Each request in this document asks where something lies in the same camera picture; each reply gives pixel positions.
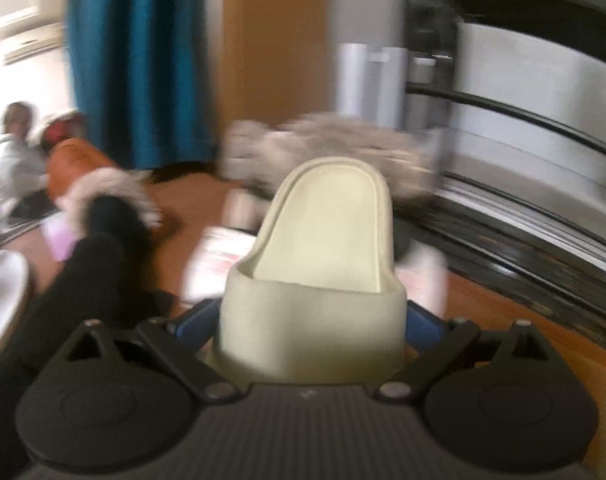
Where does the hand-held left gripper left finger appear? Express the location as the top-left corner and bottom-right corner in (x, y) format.
(60, 299), (240, 402)

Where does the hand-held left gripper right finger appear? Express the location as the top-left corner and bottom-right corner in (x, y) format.
(375, 302), (552, 402)

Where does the cream slide sandal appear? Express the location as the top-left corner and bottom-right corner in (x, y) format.
(203, 156), (409, 386)

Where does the black metal shoe rack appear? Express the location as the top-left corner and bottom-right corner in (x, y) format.
(398, 0), (606, 361)

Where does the white and pink magazine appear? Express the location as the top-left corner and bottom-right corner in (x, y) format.
(182, 226), (264, 303)

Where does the black sock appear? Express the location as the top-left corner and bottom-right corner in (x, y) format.
(83, 195), (151, 246)

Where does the black ribbed pants leg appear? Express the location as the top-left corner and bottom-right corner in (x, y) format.
(0, 232), (159, 480)

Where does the orange fur-lined slipper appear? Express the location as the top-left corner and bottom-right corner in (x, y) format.
(45, 137), (164, 241)

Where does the beige knit chunky-sole shoe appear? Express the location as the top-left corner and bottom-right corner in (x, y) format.
(220, 119), (284, 196)
(278, 112), (441, 206)

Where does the teal curtain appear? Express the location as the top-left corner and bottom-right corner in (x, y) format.
(65, 0), (216, 171)

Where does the wooden door panel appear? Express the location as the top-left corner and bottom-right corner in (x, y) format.
(222, 0), (330, 166)

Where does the white air conditioner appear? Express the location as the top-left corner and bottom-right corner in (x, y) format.
(2, 24), (66, 67)

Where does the grey cylinder post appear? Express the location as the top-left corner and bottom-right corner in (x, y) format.
(337, 42), (370, 120)

